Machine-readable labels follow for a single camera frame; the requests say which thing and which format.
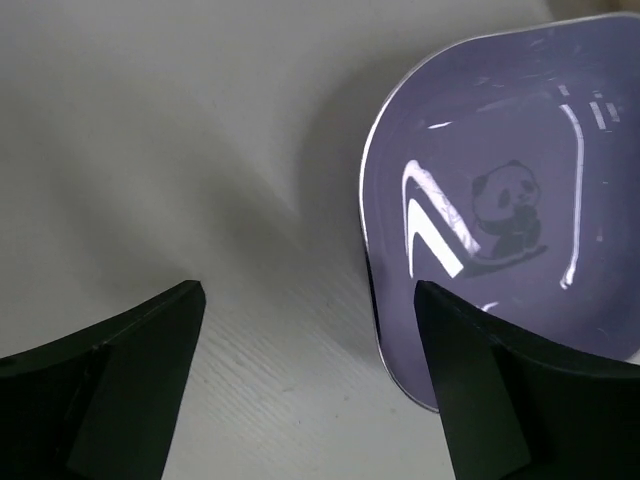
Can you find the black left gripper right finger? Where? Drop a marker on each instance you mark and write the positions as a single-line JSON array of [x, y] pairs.
[[515, 405]]

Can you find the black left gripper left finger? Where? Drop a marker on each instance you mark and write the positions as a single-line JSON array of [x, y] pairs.
[[103, 402]]

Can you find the large purple panda plate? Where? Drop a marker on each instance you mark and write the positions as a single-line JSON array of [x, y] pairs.
[[506, 169]]

